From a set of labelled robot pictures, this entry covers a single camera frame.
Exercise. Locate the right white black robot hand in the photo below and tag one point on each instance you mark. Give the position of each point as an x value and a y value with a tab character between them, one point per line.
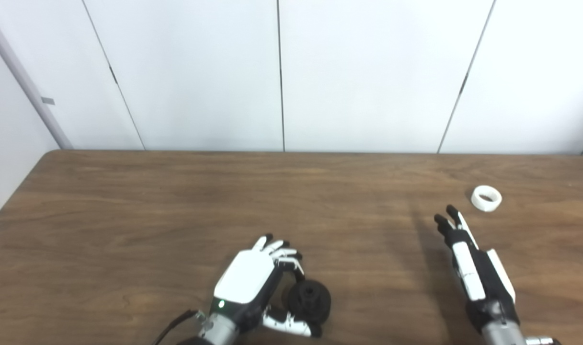
468	273

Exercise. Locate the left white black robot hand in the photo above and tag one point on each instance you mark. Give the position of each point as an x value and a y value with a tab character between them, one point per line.
243	278

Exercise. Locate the round black part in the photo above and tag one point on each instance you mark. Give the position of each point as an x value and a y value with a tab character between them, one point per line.
315	302

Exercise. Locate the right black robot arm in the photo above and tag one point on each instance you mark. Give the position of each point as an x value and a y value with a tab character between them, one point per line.
502	335

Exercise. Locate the grey wall corner trim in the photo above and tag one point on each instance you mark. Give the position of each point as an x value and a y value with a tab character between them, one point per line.
28	81

